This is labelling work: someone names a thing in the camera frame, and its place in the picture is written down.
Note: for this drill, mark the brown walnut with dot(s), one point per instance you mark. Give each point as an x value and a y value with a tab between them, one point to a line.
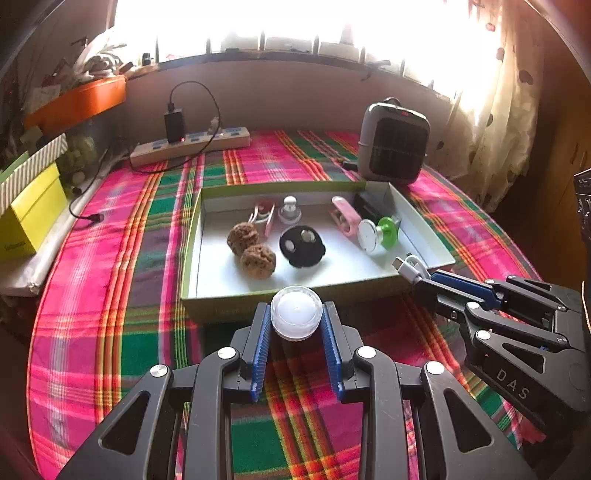
243	237
258	263

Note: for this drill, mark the grey space heater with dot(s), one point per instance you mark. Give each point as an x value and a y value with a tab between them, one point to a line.
392	152

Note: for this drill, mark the wooden cabinet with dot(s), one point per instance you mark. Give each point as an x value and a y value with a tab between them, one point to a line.
554	184

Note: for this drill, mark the black charger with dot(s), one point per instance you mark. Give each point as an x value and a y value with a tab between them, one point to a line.
175	127

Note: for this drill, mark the white plastic bags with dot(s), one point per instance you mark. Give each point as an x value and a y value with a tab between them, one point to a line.
104	60

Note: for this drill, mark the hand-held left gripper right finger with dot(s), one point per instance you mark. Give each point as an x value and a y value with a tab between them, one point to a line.
333	355

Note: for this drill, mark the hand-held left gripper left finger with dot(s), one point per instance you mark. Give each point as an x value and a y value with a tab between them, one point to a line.
261	355

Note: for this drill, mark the pink case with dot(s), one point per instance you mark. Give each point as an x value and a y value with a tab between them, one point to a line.
345	214

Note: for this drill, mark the green white striped box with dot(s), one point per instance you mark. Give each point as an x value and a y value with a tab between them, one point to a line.
32	170

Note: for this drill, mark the small white round jar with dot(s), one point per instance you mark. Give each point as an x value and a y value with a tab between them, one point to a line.
295	311

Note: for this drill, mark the green cardboard box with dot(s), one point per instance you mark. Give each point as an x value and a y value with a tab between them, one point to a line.
217	309

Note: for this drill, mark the green glass jars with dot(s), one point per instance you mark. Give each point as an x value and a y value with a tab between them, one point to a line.
81	157

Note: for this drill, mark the orange tray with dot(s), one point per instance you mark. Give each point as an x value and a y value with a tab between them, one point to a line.
83	99

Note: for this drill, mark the spotted cream curtain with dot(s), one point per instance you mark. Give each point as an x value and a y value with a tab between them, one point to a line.
508	115

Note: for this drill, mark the white green spool massager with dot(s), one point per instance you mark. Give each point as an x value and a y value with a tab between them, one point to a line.
369	235

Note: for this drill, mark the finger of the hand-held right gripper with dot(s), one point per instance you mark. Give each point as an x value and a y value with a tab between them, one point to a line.
466	288
443	300

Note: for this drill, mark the white power strip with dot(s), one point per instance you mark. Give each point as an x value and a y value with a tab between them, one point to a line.
152	152

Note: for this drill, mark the yellow-green box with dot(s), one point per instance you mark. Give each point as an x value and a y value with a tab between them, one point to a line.
32	217

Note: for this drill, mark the plaid tablecloth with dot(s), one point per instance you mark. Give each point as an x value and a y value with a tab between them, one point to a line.
115	300

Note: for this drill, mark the white plug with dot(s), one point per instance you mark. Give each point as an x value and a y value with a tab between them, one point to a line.
214	127

